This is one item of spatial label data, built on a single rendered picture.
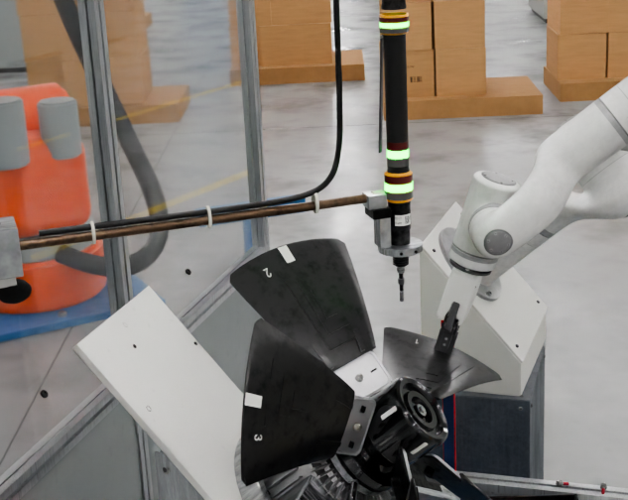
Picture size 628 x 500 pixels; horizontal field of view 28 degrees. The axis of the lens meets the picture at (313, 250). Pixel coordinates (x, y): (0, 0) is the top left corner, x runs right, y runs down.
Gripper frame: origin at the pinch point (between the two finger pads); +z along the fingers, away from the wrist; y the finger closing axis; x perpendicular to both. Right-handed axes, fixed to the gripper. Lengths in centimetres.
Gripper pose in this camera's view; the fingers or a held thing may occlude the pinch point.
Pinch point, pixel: (445, 340)
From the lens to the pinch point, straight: 223.2
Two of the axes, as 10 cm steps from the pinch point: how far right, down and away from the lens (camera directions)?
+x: 9.3, 3.3, -1.9
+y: -3.0, 3.1, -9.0
